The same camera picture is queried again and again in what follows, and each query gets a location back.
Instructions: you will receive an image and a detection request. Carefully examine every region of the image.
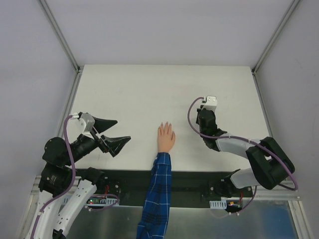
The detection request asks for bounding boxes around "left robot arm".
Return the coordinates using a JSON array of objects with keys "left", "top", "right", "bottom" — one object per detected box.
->
[{"left": 25, "top": 112, "right": 131, "bottom": 239}]

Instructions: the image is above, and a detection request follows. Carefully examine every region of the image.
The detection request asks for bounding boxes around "blue plaid sleeve forearm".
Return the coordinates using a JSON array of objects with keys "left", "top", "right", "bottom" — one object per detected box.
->
[{"left": 136, "top": 152, "right": 172, "bottom": 239}]

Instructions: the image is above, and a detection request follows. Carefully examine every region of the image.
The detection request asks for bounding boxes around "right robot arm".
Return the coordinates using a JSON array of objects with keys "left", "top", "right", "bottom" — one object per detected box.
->
[{"left": 196, "top": 109, "right": 297, "bottom": 198}]

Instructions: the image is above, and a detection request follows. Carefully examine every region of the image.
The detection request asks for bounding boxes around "person's hand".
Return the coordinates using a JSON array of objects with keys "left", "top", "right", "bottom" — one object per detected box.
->
[{"left": 157, "top": 122, "right": 176, "bottom": 153}]

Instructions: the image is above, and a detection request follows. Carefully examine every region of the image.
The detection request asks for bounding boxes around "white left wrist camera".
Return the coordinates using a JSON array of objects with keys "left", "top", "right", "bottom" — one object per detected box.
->
[{"left": 71, "top": 113, "right": 95, "bottom": 139}]

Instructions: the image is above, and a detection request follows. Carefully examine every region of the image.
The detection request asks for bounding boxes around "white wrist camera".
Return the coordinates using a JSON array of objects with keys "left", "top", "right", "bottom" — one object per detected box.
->
[
  {"left": 200, "top": 96, "right": 217, "bottom": 112},
  {"left": 71, "top": 113, "right": 95, "bottom": 139}
]

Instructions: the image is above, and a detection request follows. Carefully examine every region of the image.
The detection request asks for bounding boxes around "aluminium table edge rail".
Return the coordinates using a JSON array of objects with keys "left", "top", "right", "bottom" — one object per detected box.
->
[{"left": 44, "top": 72, "right": 83, "bottom": 175}]

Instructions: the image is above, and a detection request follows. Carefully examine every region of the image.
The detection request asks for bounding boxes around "left white cable duct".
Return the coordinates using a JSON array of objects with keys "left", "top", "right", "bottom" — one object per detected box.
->
[{"left": 62, "top": 195, "right": 120, "bottom": 208}]

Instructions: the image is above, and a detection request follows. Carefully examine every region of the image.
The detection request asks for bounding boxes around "white cable duct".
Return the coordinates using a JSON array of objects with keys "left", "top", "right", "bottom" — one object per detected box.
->
[
  {"left": 209, "top": 200, "right": 227, "bottom": 210},
  {"left": 62, "top": 195, "right": 120, "bottom": 208}
]

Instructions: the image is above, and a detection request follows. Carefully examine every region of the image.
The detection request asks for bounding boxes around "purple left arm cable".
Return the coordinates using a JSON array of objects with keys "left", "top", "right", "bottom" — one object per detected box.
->
[{"left": 28, "top": 114, "right": 119, "bottom": 239}]

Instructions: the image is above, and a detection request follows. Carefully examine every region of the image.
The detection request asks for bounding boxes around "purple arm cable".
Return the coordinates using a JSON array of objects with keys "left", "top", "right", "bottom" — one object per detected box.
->
[
  {"left": 187, "top": 97, "right": 299, "bottom": 220},
  {"left": 28, "top": 114, "right": 119, "bottom": 239}
]

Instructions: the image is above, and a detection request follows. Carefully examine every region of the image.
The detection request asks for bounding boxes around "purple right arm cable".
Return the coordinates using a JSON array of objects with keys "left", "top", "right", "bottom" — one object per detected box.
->
[{"left": 187, "top": 97, "right": 299, "bottom": 220}]

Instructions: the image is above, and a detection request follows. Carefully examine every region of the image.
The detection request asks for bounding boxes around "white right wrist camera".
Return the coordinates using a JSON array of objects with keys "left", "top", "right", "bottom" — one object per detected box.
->
[{"left": 200, "top": 96, "right": 217, "bottom": 112}]

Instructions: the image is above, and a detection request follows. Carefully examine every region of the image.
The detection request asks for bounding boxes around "left aluminium frame post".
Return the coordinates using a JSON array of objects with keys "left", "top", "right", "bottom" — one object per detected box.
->
[{"left": 37, "top": 0, "right": 82, "bottom": 73}]

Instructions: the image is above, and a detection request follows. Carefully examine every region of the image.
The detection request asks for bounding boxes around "aluminium frame post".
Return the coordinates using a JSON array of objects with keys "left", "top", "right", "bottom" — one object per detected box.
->
[
  {"left": 252, "top": 0, "right": 302, "bottom": 76},
  {"left": 37, "top": 0, "right": 82, "bottom": 73}
]

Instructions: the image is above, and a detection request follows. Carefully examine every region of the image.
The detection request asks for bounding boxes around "right white cable duct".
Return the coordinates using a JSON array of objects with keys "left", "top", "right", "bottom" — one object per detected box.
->
[{"left": 209, "top": 200, "right": 227, "bottom": 210}]

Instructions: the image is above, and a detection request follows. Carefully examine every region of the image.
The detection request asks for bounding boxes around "right aluminium frame post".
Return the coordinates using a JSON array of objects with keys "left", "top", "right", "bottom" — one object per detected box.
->
[{"left": 252, "top": 0, "right": 302, "bottom": 76}]

